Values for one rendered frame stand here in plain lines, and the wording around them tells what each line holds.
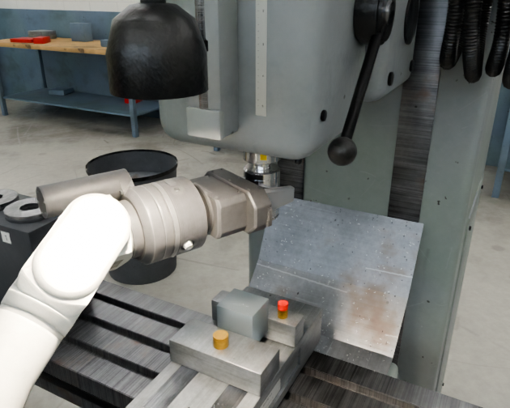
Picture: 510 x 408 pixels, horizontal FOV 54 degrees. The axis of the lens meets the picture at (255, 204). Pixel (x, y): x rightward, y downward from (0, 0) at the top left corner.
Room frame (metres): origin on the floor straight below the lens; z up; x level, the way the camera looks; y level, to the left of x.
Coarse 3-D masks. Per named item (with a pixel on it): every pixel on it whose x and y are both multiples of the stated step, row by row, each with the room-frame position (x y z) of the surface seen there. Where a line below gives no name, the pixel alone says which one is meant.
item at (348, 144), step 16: (368, 0) 0.56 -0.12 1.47; (384, 0) 0.56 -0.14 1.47; (368, 16) 0.56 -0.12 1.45; (384, 16) 0.57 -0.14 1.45; (368, 32) 0.57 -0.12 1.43; (384, 32) 0.58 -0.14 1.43; (368, 48) 0.56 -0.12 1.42; (368, 64) 0.54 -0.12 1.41; (368, 80) 0.53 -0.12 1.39; (352, 112) 0.51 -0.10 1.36; (352, 128) 0.50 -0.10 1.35; (336, 144) 0.48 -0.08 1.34; (352, 144) 0.48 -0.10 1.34; (336, 160) 0.48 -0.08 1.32; (352, 160) 0.48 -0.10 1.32
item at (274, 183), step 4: (244, 176) 0.59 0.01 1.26; (248, 180) 0.59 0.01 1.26; (252, 180) 0.58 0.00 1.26; (272, 180) 0.58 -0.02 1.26; (276, 180) 0.59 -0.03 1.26; (256, 184) 0.58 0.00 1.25; (260, 184) 0.58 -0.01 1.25; (264, 184) 0.58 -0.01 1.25; (268, 184) 0.58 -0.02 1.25; (272, 184) 0.58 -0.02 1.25; (276, 184) 0.59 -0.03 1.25; (264, 188) 0.58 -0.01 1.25; (268, 188) 0.58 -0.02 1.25; (272, 212) 0.58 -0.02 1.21; (276, 212) 0.59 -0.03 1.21; (272, 216) 0.58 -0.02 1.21; (276, 216) 0.59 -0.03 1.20
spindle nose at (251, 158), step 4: (244, 152) 0.59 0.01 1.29; (248, 152) 0.59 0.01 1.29; (244, 156) 0.59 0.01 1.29; (248, 156) 0.59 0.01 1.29; (252, 156) 0.58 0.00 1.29; (256, 156) 0.58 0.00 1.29; (268, 156) 0.58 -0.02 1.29; (272, 156) 0.58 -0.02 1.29; (244, 160) 0.59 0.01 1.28; (248, 160) 0.59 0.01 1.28; (252, 160) 0.58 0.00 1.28; (256, 160) 0.58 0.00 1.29; (260, 160) 0.58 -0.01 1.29; (264, 160) 0.58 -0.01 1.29; (268, 160) 0.58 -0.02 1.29; (272, 160) 0.58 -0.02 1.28; (276, 160) 0.59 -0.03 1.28
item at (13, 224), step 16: (0, 192) 0.91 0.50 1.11; (16, 192) 0.91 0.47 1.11; (0, 208) 0.85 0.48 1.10; (16, 208) 0.83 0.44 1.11; (32, 208) 0.86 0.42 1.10; (0, 224) 0.79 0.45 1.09; (16, 224) 0.79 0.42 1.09; (32, 224) 0.79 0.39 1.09; (48, 224) 0.80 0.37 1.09; (0, 240) 0.79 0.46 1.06; (16, 240) 0.78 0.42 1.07; (32, 240) 0.77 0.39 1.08; (0, 256) 0.80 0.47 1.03; (16, 256) 0.78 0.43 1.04; (0, 272) 0.80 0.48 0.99; (16, 272) 0.78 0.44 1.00; (0, 288) 0.81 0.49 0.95
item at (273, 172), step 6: (246, 168) 0.60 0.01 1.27; (252, 168) 0.60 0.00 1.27; (270, 168) 0.60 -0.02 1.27; (276, 168) 0.60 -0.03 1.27; (246, 174) 0.59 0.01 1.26; (252, 174) 0.58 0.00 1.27; (258, 174) 0.58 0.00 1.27; (264, 174) 0.58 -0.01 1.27; (270, 174) 0.58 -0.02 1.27; (276, 174) 0.59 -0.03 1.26; (258, 180) 0.58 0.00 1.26; (264, 180) 0.58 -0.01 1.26
